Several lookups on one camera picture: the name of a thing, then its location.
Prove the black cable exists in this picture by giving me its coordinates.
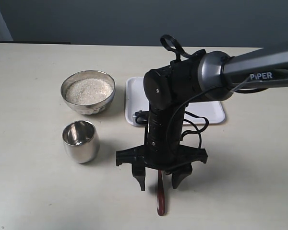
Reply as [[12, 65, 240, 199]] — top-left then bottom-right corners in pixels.
[[159, 34, 209, 154]]

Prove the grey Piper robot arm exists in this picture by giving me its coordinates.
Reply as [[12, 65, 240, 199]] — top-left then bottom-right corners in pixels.
[[116, 43, 288, 189]]

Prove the steel cup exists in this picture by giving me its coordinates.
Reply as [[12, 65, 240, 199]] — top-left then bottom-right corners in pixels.
[[62, 120, 100, 163]]

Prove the steel bowl with rice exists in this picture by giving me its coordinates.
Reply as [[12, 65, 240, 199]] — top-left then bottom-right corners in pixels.
[[60, 70, 116, 115]]

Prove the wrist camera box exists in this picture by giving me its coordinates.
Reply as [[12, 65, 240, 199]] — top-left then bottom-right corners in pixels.
[[132, 110, 149, 127]]

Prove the dark red wooden spoon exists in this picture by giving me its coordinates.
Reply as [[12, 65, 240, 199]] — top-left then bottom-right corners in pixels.
[[157, 170, 165, 216]]

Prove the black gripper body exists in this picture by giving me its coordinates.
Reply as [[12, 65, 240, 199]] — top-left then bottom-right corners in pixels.
[[116, 105, 208, 171]]

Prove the white plastic tray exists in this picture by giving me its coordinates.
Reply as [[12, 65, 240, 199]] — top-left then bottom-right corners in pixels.
[[125, 77, 226, 127]]

